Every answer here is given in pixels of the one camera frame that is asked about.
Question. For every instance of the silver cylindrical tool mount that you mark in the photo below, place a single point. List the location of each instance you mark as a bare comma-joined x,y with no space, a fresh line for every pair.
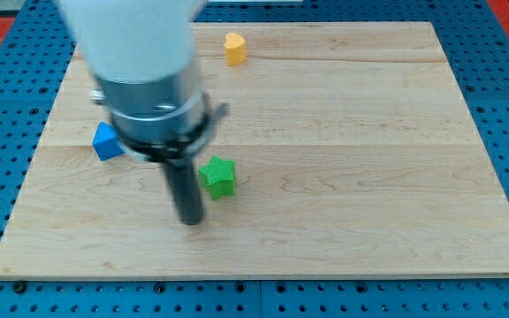
165,120

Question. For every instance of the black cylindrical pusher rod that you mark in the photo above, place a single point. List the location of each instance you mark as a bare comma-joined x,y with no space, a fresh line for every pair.
185,190

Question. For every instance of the green star block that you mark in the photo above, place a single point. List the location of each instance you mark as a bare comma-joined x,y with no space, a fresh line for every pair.
218,177

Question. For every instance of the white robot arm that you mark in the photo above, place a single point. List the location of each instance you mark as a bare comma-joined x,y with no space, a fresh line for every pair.
143,58

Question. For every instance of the blue triangle block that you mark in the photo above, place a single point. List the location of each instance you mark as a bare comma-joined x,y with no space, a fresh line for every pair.
105,142

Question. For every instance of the yellow heart block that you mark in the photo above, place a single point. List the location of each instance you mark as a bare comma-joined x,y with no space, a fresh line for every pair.
235,49

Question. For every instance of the wooden board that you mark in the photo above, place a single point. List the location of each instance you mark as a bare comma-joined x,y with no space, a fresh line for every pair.
356,158

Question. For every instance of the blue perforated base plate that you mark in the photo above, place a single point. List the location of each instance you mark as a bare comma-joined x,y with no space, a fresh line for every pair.
34,56

